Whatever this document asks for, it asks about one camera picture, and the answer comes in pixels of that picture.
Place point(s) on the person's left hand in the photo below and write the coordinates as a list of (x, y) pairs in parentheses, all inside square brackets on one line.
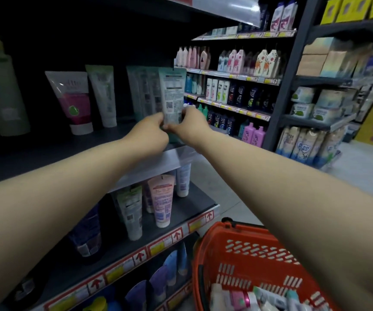
[(147, 137)]

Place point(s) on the person's right hand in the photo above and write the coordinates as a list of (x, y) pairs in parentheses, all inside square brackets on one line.
[(193, 127)]

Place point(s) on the person's right thumb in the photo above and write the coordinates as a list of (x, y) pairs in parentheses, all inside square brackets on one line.
[(172, 127)]

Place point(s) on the person's left fingers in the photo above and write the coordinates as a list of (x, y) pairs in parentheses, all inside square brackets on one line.
[(158, 121)]

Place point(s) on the teal cleanser tube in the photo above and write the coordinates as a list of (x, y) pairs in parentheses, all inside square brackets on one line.
[(172, 90)]

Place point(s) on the person's left forearm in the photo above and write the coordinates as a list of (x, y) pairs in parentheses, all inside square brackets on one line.
[(44, 207)]

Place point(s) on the person's right forearm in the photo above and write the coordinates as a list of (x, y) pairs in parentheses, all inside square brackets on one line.
[(303, 207)]

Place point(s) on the group of teal tubes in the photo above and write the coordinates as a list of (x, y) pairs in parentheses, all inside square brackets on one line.
[(142, 92)]

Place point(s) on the green bottles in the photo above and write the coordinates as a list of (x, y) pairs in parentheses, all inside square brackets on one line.
[(202, 110)]

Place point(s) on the row of light blue bottles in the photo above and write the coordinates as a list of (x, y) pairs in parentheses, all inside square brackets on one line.
[(193, 84)]

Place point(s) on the row of dark blue bottles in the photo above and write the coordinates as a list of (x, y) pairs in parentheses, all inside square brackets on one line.
[(222, 121)]

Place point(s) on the small white cleanser tube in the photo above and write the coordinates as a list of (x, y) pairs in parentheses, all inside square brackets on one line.
[(183, 179)]

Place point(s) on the row of white shampoo bottles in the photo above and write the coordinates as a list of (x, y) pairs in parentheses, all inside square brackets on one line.
[(217, 90)]

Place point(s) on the white green cleanser tube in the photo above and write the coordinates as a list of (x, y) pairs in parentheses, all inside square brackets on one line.
[(104, 93)]

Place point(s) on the row of pale pink bottles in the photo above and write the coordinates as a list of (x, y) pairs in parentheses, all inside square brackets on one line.
[(191, 58)]

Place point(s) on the pale pink tube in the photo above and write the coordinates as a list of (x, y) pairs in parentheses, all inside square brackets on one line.
[(148, 199)]

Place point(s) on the dark store shelf unit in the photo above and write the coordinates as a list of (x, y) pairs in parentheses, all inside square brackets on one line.
[(193, 204)]

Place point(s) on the row of black shampoo bottles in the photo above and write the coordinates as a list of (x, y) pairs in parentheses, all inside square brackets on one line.
[(249, 97)]

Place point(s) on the white pink cleanser tube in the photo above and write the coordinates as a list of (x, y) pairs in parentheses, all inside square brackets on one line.
[(74, 103)]

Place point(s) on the white grey cleanser tube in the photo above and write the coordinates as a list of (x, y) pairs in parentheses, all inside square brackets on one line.
[(131, 213)]

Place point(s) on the row of flowered white bottles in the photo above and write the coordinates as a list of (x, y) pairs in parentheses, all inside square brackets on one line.
[(248, 63)]

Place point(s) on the dark grey shelf rack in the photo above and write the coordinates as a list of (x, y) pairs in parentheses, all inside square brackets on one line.
[(287, 77)]

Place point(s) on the hanging clear sign panel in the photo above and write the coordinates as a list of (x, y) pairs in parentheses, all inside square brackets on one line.
[(225, 6)]

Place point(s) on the red white price strip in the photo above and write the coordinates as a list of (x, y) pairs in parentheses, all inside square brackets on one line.
[(141, 255)]

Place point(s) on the dark blue cleanser tube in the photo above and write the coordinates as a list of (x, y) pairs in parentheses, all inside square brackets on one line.
[(87, 234)]

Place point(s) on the row of cream refill pouches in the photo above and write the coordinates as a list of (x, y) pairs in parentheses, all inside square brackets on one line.
[(306, 147)]

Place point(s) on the red shopping basket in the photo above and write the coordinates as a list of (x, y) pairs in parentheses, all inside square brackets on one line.
[(254, 252)]

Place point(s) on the row of blue tubes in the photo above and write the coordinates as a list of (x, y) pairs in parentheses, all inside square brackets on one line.
[(160, 278)]

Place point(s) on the stack of white tissue packs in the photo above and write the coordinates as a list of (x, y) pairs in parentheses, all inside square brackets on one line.
[(322, 105)]

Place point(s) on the white pink tall bottle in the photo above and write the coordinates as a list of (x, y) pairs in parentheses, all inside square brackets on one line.
[(288, 15), (276, 16)]

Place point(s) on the large pale green tube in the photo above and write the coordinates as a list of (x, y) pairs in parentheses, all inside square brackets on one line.
[(1, 100)]

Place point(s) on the stack of beige boxes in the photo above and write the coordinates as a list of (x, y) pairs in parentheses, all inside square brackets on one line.
[(329, 58)]

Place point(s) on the pink capped tube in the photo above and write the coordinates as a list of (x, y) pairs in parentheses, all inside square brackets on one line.
[(240, 299)]

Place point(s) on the yellow green bottle cap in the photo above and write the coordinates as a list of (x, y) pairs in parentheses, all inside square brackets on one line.
[(95, 304)]

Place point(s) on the teal packet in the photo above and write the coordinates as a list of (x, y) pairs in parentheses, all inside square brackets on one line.
[(292, 297)]

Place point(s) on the black tube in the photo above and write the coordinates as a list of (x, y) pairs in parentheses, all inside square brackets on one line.
[(26, 289)]

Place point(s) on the row of yellow boxes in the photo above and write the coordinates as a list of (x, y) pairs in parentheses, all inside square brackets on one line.
[(351, 8)]

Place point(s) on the clear shelf edge rail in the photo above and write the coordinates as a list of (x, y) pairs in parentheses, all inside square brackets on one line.
[(160, 165)]

